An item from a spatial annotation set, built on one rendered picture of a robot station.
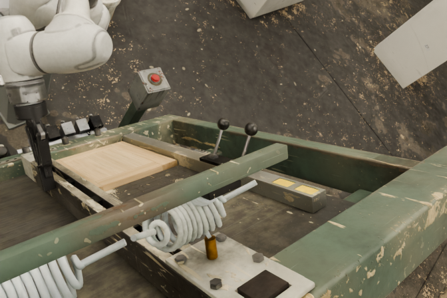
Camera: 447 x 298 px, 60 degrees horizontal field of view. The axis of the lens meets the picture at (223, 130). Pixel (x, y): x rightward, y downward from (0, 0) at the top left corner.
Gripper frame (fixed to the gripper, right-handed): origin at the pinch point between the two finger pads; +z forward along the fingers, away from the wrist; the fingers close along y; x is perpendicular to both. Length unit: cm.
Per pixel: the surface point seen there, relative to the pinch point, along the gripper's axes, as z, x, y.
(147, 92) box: -10, 57, -45
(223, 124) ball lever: -6, 46, 21
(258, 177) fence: 4, 40, 40
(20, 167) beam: 5.5, 0.5, -37.9
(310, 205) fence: 6, 39, 56
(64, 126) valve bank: -1, 24, -59
